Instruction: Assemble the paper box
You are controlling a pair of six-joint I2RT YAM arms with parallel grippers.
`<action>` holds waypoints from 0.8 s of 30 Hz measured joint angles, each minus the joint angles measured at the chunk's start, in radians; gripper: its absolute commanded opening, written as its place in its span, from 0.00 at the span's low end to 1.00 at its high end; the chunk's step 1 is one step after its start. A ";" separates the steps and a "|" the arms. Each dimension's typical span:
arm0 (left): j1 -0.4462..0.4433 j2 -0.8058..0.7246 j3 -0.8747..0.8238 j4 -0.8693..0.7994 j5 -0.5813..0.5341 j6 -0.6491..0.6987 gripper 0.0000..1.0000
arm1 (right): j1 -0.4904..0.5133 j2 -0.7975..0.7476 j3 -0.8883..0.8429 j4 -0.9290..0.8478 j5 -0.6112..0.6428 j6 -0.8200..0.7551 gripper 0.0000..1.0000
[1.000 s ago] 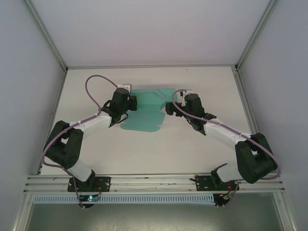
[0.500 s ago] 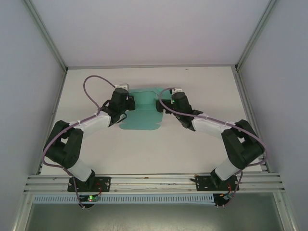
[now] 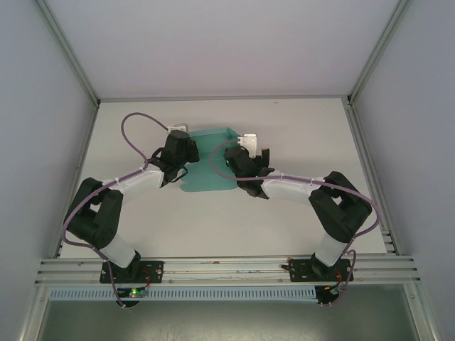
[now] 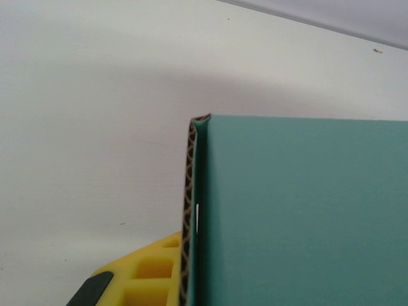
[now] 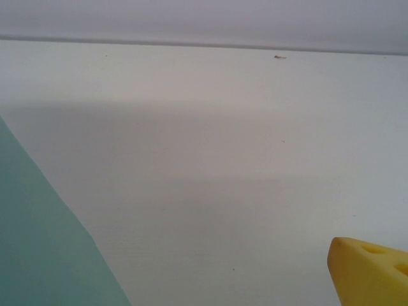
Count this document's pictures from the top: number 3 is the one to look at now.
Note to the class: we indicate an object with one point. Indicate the black round mount plate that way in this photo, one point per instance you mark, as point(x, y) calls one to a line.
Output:
point(325, 301)
point(131, 304)

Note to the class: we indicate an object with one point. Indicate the small circuit board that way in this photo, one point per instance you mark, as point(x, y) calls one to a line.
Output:
point(335, 290)

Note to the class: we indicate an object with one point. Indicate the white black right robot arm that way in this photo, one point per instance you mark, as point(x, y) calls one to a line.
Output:
point(341, 213)

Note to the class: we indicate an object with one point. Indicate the aluminium frame beam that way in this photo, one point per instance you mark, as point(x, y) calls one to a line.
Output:
point(227, 270)

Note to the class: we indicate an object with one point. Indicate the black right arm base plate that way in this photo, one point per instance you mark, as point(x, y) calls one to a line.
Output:
point(296, 271)

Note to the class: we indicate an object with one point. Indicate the teal green cloth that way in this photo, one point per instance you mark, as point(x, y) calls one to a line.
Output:
point(204, 177)

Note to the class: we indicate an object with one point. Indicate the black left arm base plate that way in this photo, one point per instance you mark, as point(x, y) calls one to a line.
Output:
point(156, 271)

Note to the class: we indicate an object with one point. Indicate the aluminium side rail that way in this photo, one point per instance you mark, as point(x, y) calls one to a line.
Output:
point(76, 177)
point(371, 177)

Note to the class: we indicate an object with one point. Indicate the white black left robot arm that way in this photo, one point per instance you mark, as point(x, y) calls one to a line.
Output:
point(106, 220)

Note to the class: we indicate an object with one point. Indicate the circuit board with green light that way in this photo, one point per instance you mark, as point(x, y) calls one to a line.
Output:
point(133, 293)

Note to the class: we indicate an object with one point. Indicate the thin aluminium table edge rail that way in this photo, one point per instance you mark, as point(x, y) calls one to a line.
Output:
point(224, 98)

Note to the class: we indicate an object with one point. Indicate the aluminium corner post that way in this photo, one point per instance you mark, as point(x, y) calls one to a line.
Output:
point(378, 53)
point(67, 53)

